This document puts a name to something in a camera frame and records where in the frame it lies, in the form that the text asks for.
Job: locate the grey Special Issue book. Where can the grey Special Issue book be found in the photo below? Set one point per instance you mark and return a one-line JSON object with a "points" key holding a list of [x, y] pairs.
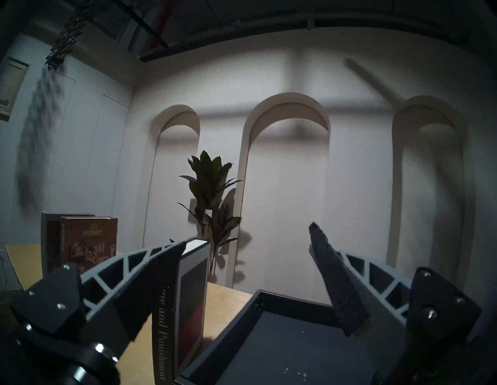
{"points": [[50, 240]]}

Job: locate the black ceiling truss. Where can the black ceiling truss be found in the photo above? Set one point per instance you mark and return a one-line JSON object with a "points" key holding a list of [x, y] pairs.
{"points": [[66, 37]]}

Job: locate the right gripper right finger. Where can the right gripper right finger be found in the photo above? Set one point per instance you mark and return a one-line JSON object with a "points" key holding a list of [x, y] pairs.
{"points": [[337, 287]]}

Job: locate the framed wall picture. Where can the framed wall picture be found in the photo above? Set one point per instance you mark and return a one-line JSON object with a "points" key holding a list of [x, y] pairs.
{"points": [[11, 89]]}

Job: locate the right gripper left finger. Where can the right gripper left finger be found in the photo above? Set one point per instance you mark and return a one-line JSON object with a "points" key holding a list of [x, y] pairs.
{"points": [[143, 279]]}

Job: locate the black metal shelf cart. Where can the black metal shelf cart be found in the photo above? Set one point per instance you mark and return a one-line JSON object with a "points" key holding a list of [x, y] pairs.
{"points": [[279, 341]]}

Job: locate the tall green potted plant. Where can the tall green potted plant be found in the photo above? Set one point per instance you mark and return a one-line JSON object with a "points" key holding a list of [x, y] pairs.
{"points": [[209, 174]]}

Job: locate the brown Homes book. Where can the brown Homes book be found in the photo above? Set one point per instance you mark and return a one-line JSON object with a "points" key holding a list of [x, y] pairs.
{"points": [[93, 240]]}

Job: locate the black Crime and Punishment book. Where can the black Crime and Punishment book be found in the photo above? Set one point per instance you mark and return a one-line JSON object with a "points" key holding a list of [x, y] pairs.
{"points": [[190, 302]]}

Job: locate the wooden display table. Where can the wooden display table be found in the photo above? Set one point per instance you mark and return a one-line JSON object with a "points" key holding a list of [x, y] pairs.
{"points": [[225, 306]]}

